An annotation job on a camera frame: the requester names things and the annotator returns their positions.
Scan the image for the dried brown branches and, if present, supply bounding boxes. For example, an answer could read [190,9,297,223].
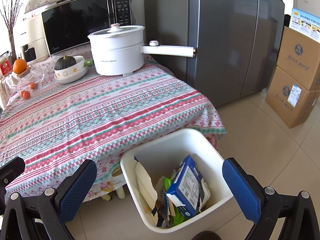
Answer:
[0,0,24,38]

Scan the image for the striped patterned tablecloth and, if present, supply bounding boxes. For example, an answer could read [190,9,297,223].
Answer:
[0,55,228,203]

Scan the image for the cardboard box with white label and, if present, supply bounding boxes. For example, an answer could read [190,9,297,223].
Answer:
[265,66,320,129]

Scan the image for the white cardboard piece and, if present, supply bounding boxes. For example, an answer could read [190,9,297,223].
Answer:
[134,159,158,214]

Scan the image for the green snack bag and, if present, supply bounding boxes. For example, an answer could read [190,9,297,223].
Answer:
[160,176,190,227]

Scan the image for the white plastic bin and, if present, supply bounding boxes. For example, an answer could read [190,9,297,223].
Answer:
[120,128,234,232]

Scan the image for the glass vase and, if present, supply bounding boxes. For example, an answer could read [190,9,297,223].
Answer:
[9,27,18,58]

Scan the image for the grey refrigerator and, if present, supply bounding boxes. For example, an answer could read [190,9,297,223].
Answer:
[144,0,287,108]

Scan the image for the large orange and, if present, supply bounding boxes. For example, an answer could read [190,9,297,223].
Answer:
[12,58,27,75]

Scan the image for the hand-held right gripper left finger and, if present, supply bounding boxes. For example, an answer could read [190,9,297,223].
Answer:
[0,159,97,240]

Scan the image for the blue cardboard box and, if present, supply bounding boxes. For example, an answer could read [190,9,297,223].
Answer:
[166,154,204,218]

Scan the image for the white electric cooking pot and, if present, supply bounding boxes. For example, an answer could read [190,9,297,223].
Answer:
[87,23,197,77]

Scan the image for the cream air fryer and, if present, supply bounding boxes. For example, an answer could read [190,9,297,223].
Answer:
[11,14,49,63]

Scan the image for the dark green pumpkin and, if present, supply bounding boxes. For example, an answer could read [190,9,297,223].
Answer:
[54,55,73,70]

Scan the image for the red labelled jar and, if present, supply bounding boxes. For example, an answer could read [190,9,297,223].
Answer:
[0,51,13,77]

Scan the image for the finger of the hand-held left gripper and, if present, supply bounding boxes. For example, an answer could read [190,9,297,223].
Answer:
[0,156,26,183]

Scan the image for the black microwave oven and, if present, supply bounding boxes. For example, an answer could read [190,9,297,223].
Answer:
[41,0,132,58]

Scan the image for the glass jar with wooden lid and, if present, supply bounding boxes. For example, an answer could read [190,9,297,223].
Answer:
[17,66,45,99]

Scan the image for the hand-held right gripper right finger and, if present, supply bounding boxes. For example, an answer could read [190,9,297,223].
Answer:
[222,157,320,240]

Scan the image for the blue printed flat box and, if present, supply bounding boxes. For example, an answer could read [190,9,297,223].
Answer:
[289,7,320,43]

